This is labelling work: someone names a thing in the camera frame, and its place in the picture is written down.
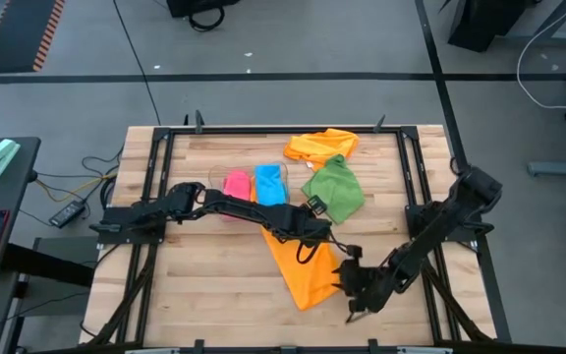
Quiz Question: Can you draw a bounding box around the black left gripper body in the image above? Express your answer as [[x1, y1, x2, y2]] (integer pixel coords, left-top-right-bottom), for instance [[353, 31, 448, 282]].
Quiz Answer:
[[275, 205, 334, 246]]

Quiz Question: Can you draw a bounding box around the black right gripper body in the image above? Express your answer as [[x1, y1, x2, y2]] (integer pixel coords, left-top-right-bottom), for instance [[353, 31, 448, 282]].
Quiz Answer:
[[337, 259, 393, 315]]

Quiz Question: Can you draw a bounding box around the green microfiber towel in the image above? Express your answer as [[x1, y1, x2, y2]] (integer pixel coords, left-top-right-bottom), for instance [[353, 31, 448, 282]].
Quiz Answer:
[[301, 154, 366, 225]]

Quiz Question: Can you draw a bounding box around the blue microfiber towel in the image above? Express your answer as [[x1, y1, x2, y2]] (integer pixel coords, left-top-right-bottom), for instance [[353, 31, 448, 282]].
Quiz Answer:
[[254, 164, 289, 207]]

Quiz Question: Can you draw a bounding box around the pink microfiber towel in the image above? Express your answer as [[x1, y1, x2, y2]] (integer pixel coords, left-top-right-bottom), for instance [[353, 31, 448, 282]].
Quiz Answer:
[[222, 169, 253, 221]]

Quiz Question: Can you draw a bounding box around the clear plastic bin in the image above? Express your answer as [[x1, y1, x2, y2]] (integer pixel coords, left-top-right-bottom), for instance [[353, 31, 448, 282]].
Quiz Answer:
[[207, 160, 292, 221]]

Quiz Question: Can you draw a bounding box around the grey table foot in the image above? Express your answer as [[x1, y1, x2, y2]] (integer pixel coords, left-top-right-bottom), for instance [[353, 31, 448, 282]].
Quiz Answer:
[[527, 160, 566, 178]]

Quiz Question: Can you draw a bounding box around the black power adapter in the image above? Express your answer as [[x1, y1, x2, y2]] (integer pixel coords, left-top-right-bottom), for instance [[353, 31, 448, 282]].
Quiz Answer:
[[48, 199, 87, 230]]

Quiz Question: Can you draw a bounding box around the black equipment on stand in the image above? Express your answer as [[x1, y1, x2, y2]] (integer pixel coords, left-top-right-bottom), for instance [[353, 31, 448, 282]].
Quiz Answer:
[[447, 0, 566, 53]]

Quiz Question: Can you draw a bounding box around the black orange-striped floor mat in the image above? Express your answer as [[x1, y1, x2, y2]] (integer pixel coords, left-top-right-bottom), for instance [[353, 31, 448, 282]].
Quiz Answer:
[[0, 0, 67, 76]]

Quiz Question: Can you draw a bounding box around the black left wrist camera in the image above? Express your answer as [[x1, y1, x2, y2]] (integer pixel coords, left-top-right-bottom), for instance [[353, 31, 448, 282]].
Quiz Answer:
[[307, 195, 329, 216]]

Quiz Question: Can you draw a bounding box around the black aluminium table frame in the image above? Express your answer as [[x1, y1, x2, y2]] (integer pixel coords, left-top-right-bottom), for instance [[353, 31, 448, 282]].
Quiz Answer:
[[81, 111, 513, 354]]

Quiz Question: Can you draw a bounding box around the yellow wire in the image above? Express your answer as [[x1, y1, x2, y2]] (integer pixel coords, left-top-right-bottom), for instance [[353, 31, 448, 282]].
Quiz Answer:
[[34, 171, 117, 204]]

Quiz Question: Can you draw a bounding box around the thin black floor cable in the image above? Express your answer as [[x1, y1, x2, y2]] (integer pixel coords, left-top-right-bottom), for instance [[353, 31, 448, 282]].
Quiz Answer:
[[112, 0, 162, 127]]

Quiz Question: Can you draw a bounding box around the black equipment with cable loop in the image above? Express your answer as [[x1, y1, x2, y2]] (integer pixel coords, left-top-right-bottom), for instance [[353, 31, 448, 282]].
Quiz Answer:
[[165, 0, 241, 33]]

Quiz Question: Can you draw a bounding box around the white floor cable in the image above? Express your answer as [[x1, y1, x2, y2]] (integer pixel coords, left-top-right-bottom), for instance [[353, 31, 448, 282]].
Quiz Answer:
[[516, 0, 566, 110]]

